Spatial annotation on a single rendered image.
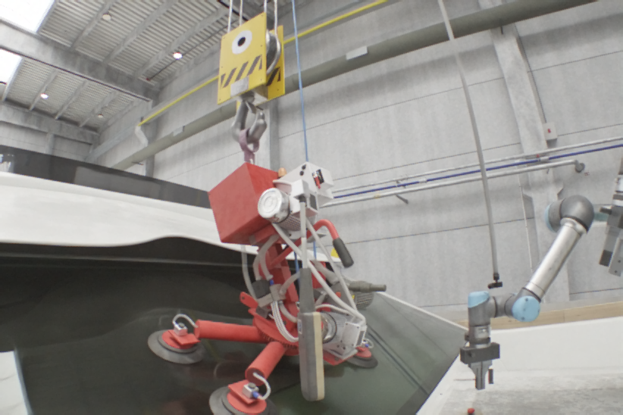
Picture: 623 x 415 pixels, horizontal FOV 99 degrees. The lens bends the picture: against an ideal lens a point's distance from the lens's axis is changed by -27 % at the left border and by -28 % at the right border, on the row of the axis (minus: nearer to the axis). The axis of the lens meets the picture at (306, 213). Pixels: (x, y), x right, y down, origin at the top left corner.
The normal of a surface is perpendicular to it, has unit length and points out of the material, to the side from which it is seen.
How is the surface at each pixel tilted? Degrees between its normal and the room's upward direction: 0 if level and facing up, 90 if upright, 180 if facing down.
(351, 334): 82
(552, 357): 90
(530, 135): 90
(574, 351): 90
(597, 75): 90
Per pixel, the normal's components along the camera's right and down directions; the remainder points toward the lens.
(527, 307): -0.15, -0.17
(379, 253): -0.56, -0.12
